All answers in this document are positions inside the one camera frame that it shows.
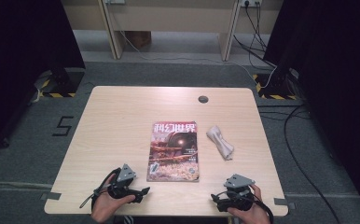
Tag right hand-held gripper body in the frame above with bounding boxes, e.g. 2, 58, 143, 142
223, 173, 256, 212

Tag black wall socket cables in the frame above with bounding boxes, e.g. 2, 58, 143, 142
233, 1, 277, 69

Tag white quilted cloth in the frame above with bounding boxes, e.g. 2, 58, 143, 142
205, 125, 235, 161

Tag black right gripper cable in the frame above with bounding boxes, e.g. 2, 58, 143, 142
246, 192, 274, 224

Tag long black floor cable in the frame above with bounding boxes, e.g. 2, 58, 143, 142
283, 105, 342, 224

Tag black stand base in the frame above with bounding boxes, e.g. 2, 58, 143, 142
33, 67, 86, 98
252, 68, 298, 101

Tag white floor cable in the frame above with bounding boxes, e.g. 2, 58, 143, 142
118, 30, 278, 90

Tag black curtain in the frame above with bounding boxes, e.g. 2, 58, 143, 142
0, 0, 86, 153
263, 0, 360, 216

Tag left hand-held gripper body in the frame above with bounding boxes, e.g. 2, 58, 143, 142
107, 163, 139, 200

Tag brown cardboard box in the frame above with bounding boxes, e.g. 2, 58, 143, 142
125, 31, 152, 49

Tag person's right hand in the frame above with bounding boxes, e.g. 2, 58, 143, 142
227, 184, 271, 224

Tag person's left hand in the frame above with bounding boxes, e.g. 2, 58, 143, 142
90, 174, 137, 224

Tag grey tape piece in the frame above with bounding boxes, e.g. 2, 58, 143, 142
274, 198, 297, 210
40, 191, 62, 201

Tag red cover magazine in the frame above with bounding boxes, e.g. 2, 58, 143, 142
145, 120, 201, 183

